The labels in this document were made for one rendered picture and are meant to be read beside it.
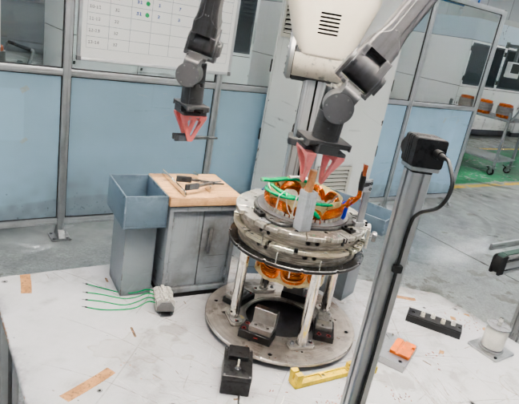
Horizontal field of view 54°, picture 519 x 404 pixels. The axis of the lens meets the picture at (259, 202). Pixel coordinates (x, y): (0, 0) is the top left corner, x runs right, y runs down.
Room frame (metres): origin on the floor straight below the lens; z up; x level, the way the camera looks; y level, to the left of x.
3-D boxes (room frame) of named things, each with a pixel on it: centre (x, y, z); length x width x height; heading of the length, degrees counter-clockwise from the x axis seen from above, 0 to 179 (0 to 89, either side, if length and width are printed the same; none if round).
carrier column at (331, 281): (1.21, -0.22, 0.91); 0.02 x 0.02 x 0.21
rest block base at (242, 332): (1.05, -0.05, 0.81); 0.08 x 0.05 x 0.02; 73
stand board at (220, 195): (1.30, 0.18, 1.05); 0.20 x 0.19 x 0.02; 122
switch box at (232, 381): (0.91, -0.02, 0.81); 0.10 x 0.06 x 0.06; 3
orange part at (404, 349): (1.11, -0.42, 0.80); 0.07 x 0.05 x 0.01; 151
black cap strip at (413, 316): (1.29, -0.55, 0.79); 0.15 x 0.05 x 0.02; 69
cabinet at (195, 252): (1.30, 0.18, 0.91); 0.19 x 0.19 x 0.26; 32
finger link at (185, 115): (1.33, 0.22, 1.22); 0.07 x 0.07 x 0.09; 32
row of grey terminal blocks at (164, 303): (1.14, 0.20, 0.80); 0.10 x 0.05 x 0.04; 20
